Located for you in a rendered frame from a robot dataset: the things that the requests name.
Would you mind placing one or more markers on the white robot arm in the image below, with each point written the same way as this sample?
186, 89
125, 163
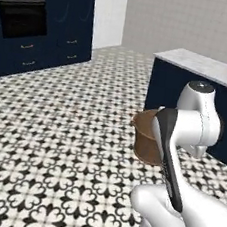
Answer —
198, 126

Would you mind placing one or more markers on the navy dining counter island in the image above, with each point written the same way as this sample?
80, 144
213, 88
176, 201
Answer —
175, 89

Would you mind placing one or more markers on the navy cabinet run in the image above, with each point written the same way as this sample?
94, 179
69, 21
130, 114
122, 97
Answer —
72, 23

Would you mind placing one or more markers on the black built-in oven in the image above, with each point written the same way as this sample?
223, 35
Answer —
22, 13

